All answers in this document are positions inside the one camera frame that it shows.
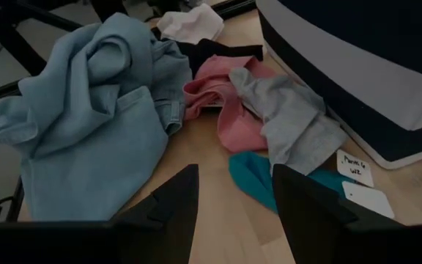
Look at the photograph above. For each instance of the grey garment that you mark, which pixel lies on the grey garment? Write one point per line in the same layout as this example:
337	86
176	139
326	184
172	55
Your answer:
291	121

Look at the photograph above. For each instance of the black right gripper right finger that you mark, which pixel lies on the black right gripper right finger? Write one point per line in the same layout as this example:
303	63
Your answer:
313	227

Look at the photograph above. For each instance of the black garment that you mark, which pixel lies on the black garment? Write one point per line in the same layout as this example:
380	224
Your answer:
211	51

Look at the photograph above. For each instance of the pile of clothes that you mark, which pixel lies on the pile of clothes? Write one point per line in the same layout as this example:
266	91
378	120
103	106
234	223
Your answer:
86	128

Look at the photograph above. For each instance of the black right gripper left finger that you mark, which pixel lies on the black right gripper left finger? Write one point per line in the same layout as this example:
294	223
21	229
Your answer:
170	220

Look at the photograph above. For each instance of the teal sock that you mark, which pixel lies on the teal sock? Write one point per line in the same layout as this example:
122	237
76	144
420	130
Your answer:
251	176

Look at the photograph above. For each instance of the white garment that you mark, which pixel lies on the white garment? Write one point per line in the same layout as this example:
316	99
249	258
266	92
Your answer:
192	23

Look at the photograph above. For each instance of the navy white striped fabric basket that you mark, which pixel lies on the navy white striped fabric basket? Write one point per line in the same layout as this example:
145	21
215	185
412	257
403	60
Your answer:
361	73

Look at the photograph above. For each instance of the pink garment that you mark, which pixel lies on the pink garment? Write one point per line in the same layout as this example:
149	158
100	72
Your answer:
236	128

